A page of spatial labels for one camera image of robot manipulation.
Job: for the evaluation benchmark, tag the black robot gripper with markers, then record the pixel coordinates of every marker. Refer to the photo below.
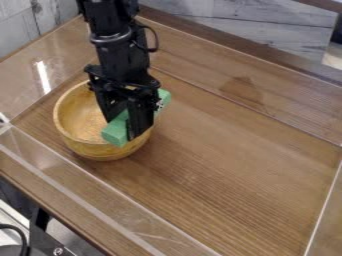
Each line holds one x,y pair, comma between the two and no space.
120,78

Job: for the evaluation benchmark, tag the green rectangular block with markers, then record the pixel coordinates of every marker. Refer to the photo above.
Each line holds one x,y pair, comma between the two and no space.
114,132

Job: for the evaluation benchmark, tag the brown wooden bowl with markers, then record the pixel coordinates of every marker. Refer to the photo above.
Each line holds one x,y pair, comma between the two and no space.
78,122

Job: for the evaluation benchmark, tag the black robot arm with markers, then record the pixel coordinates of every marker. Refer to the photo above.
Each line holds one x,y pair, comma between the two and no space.
110,15

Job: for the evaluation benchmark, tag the clear acrylic tray wall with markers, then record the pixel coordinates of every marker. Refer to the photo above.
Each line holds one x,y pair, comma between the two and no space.
106,218

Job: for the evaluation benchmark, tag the black table leg bracket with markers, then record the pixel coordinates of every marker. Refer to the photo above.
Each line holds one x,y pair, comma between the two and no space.
42,244

